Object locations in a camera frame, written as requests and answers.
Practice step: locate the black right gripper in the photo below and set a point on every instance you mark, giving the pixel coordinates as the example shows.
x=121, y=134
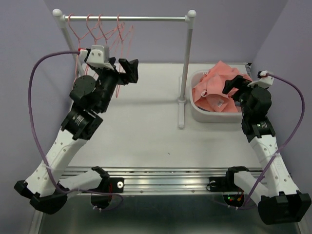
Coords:
x=235, y=83

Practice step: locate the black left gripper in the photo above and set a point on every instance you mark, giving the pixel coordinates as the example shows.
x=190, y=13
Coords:
x=131, y=67

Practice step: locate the pink hanger of coral skirt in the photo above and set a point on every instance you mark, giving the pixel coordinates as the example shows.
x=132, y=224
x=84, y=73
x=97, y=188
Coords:
x=125, y=38

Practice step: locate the coral orange skirt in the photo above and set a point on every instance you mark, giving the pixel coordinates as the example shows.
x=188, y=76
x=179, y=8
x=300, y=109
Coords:
x=207, y=94

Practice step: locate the pink hanger of denim skirt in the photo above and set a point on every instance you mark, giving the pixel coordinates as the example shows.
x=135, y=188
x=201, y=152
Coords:
x=113, y=38

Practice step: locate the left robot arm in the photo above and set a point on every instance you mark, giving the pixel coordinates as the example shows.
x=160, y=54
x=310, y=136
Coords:
x=45, y=189

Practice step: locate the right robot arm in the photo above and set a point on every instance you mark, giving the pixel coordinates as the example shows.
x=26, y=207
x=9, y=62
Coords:
x=277, y=197

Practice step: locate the white plastic laundry basket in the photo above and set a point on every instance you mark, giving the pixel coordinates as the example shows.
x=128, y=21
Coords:
x=205, y=116

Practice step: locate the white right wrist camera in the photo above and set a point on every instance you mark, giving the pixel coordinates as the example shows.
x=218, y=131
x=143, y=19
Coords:
x=265, y=80

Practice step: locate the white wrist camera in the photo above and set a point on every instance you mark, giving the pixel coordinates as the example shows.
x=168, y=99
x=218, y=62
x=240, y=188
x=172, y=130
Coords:
x=99, y=57
x=265, y=80

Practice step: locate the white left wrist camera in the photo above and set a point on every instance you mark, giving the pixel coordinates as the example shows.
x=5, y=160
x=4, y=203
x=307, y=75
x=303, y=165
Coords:
x=99, y=57

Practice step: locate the pink wire hanger far left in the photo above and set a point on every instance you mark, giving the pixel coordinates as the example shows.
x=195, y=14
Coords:
x=75, y=41

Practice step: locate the aluminium mounting rail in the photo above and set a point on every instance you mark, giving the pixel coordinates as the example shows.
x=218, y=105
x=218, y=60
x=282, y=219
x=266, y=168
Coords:
x=165, y=181

